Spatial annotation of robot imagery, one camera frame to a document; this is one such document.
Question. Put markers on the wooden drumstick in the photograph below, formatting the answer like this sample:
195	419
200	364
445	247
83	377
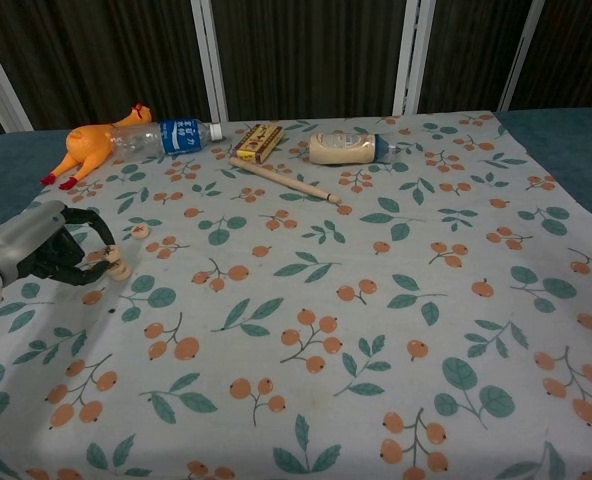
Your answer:
276	177

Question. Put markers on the cream mayonnaise squeeze bottle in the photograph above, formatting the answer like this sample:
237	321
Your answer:
341	148

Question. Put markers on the orange rubber chicken toy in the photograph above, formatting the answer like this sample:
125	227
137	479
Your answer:
88	142

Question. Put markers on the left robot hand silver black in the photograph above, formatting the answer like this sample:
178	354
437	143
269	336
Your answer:
21	235

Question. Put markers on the floral fruit print tablecloth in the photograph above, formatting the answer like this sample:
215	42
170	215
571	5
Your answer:
296	300

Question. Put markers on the yellow red cardboard box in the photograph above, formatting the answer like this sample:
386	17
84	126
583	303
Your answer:
258	141

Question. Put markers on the round wooden piece black character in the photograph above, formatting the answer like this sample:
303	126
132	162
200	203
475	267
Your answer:
121	267
107	255

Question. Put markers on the clear bottle blue label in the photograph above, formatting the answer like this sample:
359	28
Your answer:
178	136

